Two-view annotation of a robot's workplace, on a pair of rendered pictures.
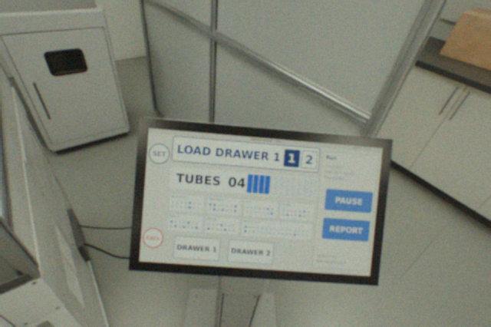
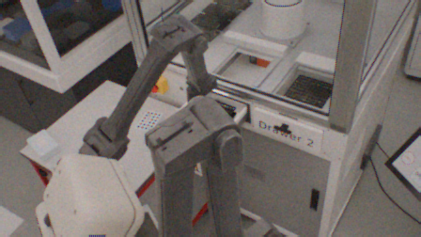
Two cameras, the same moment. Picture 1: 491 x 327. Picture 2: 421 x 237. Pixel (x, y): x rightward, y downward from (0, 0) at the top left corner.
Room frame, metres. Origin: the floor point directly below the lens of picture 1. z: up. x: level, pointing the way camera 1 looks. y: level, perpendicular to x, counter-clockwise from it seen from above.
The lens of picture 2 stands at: (-0.46, -0.47, 2.03)
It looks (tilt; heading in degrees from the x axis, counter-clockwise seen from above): 43 degrees down; 79
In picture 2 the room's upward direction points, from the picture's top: 8 degrees counter-clockwise
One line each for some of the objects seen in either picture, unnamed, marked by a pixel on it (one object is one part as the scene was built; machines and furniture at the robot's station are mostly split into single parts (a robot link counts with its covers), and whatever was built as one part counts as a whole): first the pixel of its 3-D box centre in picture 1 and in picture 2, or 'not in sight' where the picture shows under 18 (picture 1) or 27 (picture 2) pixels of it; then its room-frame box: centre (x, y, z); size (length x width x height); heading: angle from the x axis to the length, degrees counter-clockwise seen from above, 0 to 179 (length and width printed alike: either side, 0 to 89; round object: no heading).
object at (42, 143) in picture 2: not in sight; (43, 144); (-0.92, 0.95, 0.78); 0.15 x 0.10 x 0.04; 115
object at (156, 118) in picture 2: not in sight; (149, 123); (-0.44, 0.90, 0.78); 0.12 x 0.08 x 0.04; 51
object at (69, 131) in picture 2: not in sight; (130, 184); (-0.62, 0.92, 0.38); 0.62 x 0.58 x 0.76; 129
